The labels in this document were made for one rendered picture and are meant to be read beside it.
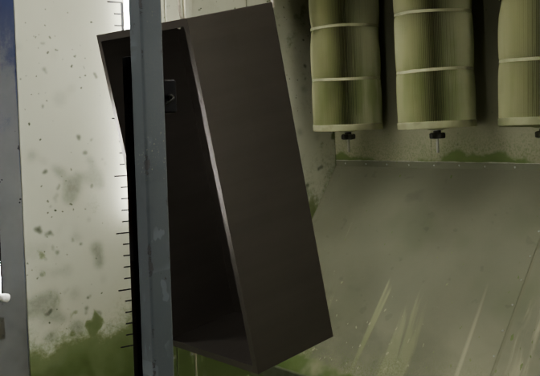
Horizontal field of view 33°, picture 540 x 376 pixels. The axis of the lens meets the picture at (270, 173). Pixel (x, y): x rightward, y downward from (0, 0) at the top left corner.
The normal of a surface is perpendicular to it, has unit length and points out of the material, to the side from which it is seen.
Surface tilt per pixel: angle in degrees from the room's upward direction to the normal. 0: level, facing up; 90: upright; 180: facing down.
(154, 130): 90
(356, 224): 57
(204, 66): 90
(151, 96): 90
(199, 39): 90
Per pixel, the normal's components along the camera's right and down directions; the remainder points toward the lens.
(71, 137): 0.61, 0.02
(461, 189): -0.68, -0.50
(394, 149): -0.79, 0.06
